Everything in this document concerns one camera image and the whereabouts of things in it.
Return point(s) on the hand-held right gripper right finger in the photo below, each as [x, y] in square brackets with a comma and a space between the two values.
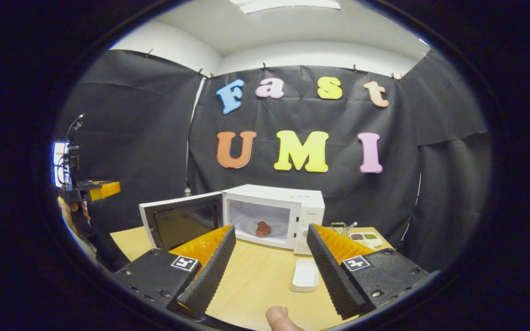
[334, 280]

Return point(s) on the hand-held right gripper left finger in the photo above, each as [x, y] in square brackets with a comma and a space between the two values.
[212, 276]

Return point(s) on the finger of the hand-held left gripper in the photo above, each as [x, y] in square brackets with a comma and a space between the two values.
[106, 189]

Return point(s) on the brown meat piece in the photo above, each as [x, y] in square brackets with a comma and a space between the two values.
[263, 229]

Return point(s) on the white microwave oven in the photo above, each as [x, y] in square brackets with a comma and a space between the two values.
[306, 202]

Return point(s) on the white rectangular tray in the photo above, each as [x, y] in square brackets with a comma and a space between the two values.
[305, 276]

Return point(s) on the computer monitor screen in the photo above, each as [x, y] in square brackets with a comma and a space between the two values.
[58, 158]

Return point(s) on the white divided spice dish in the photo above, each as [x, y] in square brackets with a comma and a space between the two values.
[366, 238]

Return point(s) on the clear plastic water bottle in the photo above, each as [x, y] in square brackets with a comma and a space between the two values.
[187, 192]

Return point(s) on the ceiling light panel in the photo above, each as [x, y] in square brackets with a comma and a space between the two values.
[288, 5]

